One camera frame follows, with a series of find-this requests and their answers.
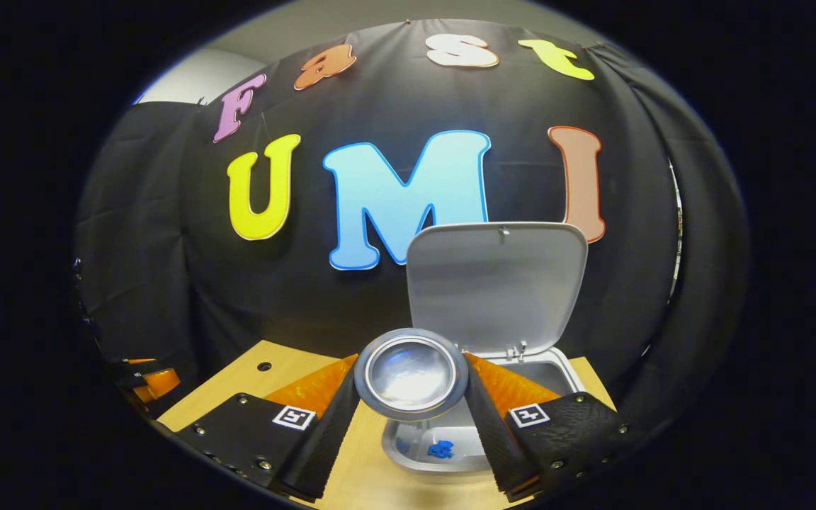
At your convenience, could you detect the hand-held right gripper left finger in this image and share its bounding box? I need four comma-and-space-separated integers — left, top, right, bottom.
178, 354, 363, 504

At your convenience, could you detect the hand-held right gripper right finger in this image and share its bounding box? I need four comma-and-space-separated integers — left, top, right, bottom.
463, 353, 632, 502

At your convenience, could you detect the white desktop garbage bin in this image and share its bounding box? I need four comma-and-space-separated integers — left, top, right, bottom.
382, 222, 589, 474

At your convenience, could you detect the black backdrop cloth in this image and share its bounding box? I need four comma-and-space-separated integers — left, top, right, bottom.
75, 19, 749, 433

